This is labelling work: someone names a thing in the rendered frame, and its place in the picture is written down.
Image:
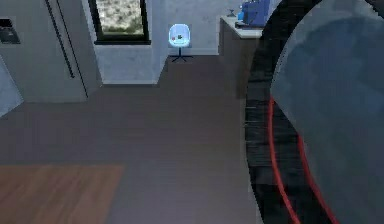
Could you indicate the brown cabinet with white worktop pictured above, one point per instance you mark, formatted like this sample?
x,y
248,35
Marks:
x,y
235,50

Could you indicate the pale blue shell chair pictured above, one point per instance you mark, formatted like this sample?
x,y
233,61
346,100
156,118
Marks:
x,y
179,36

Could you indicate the small grey tap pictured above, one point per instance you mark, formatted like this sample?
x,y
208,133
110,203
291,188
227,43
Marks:
x,y
231,13

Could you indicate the black framed window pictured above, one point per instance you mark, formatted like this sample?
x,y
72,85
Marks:
x,y
120,20

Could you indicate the blue coffee machine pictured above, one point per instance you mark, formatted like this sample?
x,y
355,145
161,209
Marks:
x,y
255,12

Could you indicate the grey fridge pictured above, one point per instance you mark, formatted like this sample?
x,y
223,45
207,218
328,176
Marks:
x,y
36,63

